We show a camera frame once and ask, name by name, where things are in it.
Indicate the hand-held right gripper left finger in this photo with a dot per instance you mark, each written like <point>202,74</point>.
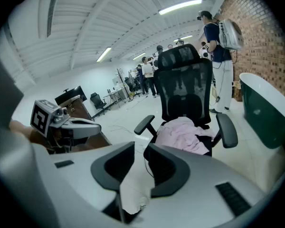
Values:
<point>109,172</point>

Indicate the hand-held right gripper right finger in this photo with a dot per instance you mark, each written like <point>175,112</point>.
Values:
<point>171,174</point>

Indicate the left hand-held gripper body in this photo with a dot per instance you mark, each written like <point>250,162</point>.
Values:
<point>41,117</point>

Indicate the brown laundry hamper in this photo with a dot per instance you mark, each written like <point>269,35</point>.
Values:
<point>82,111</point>

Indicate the pink cloth garment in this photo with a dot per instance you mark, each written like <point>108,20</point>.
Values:
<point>178,134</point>

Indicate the person's left forearm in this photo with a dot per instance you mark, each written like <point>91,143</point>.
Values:
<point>19,128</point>

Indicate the black television screen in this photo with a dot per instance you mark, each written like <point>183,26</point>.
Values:
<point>71,95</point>

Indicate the person's white shoe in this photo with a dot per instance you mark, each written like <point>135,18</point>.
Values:
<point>143,203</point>

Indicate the black mesh office chair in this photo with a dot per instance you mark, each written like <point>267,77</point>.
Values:
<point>96,101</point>
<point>183,84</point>

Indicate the wooden desk with metal legs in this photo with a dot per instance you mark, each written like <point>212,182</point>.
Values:
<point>115,92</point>

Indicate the ceiling tube light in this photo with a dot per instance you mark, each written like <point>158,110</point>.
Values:
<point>183,38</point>
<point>180,6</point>
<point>104,54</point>
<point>139,56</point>

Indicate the black coat rack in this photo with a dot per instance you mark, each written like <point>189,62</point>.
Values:
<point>120,76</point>

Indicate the long ceiling air vent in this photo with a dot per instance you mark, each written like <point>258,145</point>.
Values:
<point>52,11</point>

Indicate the green bathtub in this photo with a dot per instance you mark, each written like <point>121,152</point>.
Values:
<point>263,110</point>

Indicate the white backpack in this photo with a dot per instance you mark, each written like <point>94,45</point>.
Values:
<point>231,34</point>

